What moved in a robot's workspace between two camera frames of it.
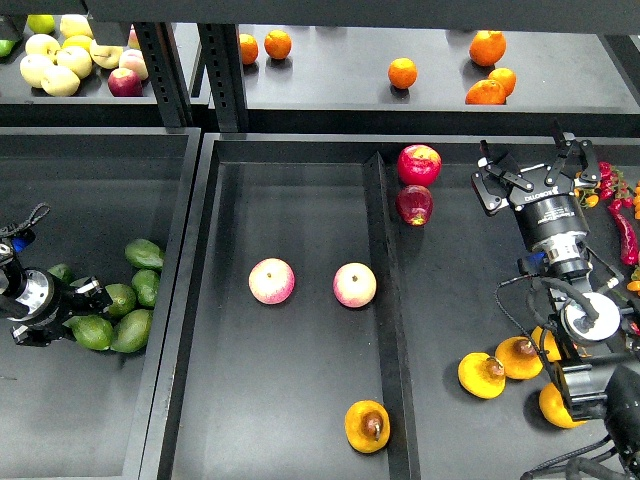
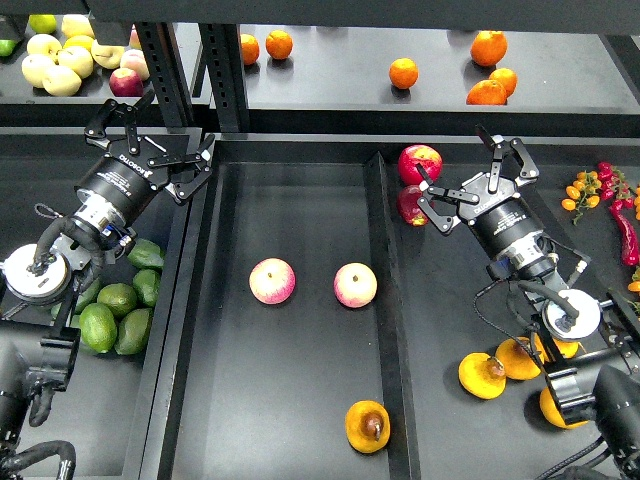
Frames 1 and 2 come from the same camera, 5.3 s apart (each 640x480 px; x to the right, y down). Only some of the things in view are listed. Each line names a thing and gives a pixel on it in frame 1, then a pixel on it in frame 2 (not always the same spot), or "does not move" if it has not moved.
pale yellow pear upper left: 42,44 does not move
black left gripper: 47,303 → 116,189
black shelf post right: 222,58 does not move
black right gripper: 551,214 → 495,210
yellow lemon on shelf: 78,41 does not move
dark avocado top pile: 144,253 does not move
